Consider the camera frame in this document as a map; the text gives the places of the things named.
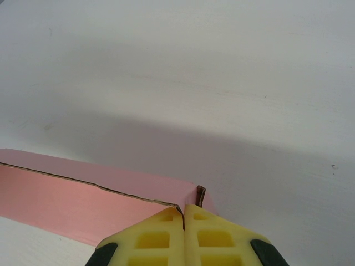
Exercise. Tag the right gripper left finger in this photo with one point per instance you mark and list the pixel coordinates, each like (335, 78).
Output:
(149, 241)

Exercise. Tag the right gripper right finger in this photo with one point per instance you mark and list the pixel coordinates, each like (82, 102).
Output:
(222, 241)

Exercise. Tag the pink cardboard box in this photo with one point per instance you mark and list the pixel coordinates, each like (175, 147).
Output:
(83, 199)

